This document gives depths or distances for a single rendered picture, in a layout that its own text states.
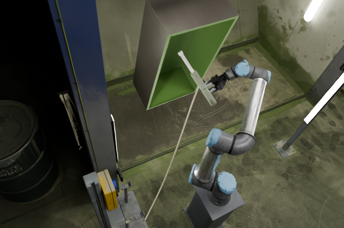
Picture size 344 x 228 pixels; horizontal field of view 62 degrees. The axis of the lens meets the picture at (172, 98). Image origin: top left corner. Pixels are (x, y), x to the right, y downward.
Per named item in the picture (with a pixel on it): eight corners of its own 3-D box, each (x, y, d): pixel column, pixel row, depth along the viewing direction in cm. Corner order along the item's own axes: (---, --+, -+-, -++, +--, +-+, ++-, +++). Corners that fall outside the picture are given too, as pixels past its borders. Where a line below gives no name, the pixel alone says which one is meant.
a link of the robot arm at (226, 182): (229, 202, 216) (235, 194, 202) (207, 194, 219) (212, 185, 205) (233, 184, 225) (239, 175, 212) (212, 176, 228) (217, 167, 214)
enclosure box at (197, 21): (132, 82, 306) (146, -3, 201) (180, 66, 328) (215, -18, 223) (146, 110, 294) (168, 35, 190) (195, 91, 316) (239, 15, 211)
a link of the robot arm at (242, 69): (255, 65, 190) (253, 65, 202) (238, 60, 191) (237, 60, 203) (250, 79, 192) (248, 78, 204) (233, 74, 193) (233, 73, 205)
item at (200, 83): (213, 91, 233) (217, 105, 213) (208, 95, 234) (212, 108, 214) (181, 42, 215) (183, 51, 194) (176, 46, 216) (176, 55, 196)
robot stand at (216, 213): (225, 224, 278) (245, 203, 227) (198, 239, 267) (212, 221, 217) (209, 195, 293) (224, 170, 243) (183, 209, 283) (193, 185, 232)
